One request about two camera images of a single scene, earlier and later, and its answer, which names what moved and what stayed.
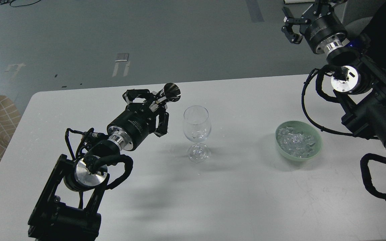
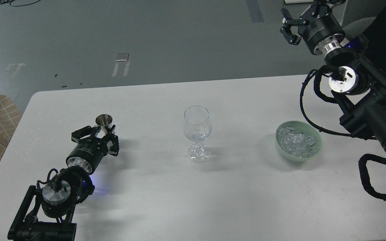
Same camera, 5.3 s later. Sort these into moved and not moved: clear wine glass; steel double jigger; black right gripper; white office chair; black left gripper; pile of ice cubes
Moved: steel double jigger; black left gripper
Not moved: pile of ice cubes; clear wine glass; white office chair; black right gripper
